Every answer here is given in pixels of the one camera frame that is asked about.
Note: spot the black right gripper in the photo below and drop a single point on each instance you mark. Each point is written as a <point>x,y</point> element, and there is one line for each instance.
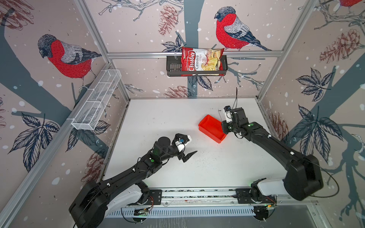
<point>224,126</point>

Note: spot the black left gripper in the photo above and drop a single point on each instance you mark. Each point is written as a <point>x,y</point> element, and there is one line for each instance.
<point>181,156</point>

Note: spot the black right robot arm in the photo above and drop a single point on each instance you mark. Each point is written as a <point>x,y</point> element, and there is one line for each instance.
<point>303,177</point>

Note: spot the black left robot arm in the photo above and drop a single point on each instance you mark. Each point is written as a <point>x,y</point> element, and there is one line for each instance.
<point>98,199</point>

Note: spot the red plastic bin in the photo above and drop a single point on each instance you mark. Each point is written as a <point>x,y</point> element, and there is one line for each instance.
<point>212,128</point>

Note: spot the red Chuba chips bag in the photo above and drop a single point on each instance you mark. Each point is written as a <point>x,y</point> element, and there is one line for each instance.
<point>209,57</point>

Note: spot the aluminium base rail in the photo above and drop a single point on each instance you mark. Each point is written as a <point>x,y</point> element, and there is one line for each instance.
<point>196,197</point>

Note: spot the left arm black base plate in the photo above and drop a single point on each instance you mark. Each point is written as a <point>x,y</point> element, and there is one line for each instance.
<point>154,197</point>

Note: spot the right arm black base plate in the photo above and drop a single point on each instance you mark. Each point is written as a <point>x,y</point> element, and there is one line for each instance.
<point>245,196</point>

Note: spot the black wall basket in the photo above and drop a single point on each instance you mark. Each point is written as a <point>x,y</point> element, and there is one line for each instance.
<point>176,68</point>

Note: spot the white wire mesh basket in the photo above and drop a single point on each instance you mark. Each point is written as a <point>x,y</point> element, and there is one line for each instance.
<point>92,110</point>

